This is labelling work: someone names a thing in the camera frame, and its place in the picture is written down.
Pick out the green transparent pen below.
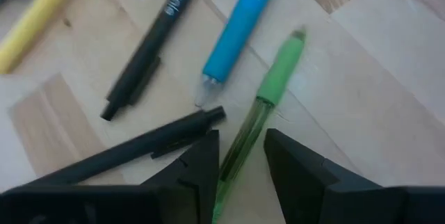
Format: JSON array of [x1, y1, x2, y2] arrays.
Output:
[[211, 29, 307, 224]]

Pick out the plain black pen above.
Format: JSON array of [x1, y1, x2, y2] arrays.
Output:
[[20, 106, 227, 187]]

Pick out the yellow highlighter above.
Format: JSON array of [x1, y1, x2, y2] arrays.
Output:
[[0, 0, 84, 75]]

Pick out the black pen white print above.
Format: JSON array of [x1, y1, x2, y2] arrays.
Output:
[[99, 0, 206, 122]]

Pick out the blue pen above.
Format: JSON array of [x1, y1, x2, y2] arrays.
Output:
[[194, 0, 282, 109]]

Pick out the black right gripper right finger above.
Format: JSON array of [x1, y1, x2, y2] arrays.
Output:
[[263, 128, 445, 224]]

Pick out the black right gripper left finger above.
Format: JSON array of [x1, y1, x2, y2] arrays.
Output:
[[0, 129, 220, 224]]

